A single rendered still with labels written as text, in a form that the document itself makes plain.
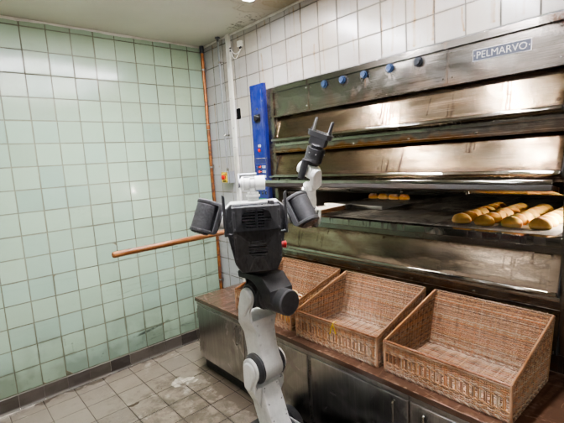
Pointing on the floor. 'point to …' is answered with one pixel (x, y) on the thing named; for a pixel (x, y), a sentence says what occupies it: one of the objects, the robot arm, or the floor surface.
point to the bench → (345, 378)
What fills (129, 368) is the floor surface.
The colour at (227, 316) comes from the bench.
